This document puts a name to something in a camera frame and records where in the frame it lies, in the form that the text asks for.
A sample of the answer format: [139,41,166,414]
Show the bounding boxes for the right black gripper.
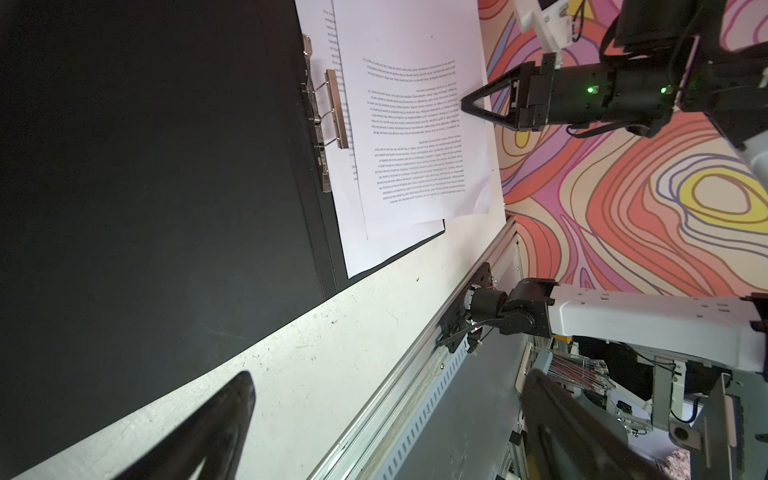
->
[461,53,680,138]

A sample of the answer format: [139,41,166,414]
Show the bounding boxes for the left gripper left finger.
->
[117,371,256,479]

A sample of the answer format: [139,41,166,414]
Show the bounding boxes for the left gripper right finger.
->
[522,369,666,479]

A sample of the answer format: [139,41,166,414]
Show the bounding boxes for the printed paper sheet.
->
[295,1,445,278]
[333,1,492,237]

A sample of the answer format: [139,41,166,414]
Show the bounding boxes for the orange and black folder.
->
[1,1,354,479]

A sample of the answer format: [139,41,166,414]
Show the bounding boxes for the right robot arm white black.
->
[479,1,767,374]

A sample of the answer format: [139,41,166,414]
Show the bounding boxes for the metal folder clip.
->
[302,34,351,194]

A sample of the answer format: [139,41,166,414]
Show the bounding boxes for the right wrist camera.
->
[514,0,575,68]

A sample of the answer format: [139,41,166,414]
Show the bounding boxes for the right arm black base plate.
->
[436,261,505,353]

